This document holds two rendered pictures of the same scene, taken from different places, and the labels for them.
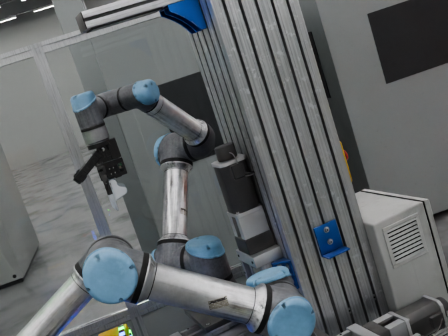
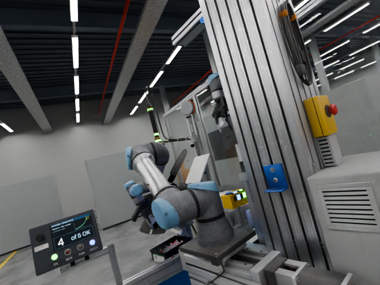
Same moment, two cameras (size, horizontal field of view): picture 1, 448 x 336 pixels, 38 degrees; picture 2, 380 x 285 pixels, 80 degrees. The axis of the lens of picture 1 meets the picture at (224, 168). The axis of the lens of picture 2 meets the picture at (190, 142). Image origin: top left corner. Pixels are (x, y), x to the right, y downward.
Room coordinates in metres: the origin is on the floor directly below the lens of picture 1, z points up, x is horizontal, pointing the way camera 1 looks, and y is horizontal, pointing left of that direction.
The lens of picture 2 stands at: (1.24, -0.88, 1.38)
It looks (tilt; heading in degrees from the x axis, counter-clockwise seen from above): 3 degrees up; 69
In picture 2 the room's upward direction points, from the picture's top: 15 degrees counter-clockwise
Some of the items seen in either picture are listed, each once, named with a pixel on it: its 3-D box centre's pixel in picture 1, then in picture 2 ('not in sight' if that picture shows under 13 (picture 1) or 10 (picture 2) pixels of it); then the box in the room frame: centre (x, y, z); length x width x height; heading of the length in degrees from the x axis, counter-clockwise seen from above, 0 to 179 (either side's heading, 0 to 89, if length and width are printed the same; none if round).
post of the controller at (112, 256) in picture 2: not in sight; (114, 264); (1.17, 0.37, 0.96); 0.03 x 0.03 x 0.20; 9
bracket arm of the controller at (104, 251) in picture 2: not in sight; (89, 257); (1.06, 0.36, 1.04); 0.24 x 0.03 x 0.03; 9
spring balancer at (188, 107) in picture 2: not in sight; (188, 108); (2.14, 1.32, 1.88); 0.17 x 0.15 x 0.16; 99
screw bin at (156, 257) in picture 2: not in sight; (171, 249); (1.50, 0.59, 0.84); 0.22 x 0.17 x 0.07; 24
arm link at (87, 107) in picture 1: (87, 111); (215, 83); (1.97, 0.33, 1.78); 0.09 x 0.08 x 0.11; 151
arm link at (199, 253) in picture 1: (206, 258); not in sight; (2.04, 0.15, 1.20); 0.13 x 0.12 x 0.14; 61
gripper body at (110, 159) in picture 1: (107, 160); (222, 107); (1.96, 0.33, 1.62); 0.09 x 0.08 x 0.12; 99
